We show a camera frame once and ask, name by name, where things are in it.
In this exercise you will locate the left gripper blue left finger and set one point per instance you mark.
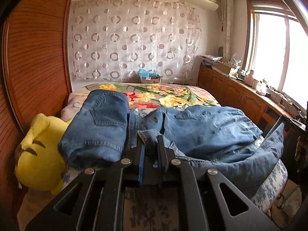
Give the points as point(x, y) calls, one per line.
point(139, 159)

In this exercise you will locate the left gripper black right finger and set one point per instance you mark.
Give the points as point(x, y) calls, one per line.
point(165, 156)

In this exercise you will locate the blue denim jeans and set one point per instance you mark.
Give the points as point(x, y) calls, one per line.
point(211, 137)
point(97, 133)

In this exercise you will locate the blue floral white quilt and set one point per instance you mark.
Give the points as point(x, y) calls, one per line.
point(266, 194)

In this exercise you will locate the long wooden sideboard cabinet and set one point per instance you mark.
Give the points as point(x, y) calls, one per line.
point(229, 92)

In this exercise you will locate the folded blue denim jeans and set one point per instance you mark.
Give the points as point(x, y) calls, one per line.
point(97, 133)

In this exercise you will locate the colourful floral blanket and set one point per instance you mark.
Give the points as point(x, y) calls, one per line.
point(143, 97)

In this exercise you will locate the pink bottle on sideboard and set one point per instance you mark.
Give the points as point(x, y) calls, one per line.
point(249, 79)

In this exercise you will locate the cardboard box with blue bag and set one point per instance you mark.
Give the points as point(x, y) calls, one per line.
point(148, 77)

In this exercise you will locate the open cardboard box on sideboard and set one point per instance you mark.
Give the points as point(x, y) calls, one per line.
point(227, 67)

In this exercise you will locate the yellow plush pillow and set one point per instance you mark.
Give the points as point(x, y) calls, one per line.
point(39, 164)

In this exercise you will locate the stack of papers on sideboard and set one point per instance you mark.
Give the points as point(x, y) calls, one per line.
point(210, 60)

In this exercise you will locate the circle patterned sheer curtain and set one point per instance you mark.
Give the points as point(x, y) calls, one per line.
point(112, 40)

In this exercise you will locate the wooden louvered wardrobe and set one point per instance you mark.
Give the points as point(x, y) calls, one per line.
point(34, 79)

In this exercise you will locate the side window curtain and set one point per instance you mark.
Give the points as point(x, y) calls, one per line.
point(227, 14)

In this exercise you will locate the window with wooden frame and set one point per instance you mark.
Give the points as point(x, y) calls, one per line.
point(277, 49)

